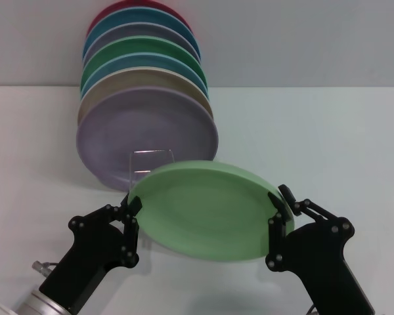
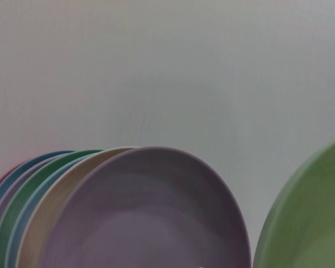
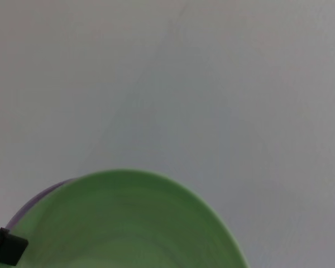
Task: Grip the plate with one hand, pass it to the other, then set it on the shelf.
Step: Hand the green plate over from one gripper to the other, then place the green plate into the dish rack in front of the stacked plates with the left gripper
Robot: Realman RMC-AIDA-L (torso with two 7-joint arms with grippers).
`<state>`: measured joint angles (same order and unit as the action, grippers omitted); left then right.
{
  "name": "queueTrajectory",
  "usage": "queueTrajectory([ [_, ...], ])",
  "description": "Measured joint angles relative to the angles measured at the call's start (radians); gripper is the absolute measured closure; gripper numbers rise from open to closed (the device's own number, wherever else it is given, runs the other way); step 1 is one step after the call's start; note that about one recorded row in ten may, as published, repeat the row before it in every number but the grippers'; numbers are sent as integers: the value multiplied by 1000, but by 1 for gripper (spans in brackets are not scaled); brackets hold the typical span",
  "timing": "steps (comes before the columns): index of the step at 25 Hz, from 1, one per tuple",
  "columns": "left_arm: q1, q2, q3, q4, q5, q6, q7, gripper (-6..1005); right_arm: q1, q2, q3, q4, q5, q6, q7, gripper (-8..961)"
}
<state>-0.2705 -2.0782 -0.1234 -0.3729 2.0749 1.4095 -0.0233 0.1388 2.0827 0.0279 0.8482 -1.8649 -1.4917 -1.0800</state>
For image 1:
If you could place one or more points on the light blue plate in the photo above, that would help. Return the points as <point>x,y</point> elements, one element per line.
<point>144,60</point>

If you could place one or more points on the teal blue plate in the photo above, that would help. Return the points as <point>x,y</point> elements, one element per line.
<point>141,16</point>

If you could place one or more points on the lavender plate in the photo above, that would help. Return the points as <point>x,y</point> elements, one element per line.
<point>144,128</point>

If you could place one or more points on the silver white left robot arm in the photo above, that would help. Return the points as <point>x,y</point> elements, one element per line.
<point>33,298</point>

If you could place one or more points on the light green plate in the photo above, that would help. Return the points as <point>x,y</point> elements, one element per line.
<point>210,213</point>

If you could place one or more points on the dark green plate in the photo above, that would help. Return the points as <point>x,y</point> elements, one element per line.
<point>144,46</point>

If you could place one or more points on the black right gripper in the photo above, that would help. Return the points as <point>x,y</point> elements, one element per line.
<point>318,259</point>

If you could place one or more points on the beige plate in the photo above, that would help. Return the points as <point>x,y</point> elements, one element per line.
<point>141,78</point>

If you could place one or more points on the red plate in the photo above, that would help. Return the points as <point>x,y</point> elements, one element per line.
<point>134,4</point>

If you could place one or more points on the grey purple plate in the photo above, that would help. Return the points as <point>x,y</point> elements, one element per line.
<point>144,31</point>

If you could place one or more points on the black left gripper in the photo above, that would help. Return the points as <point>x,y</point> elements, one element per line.
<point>88,252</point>

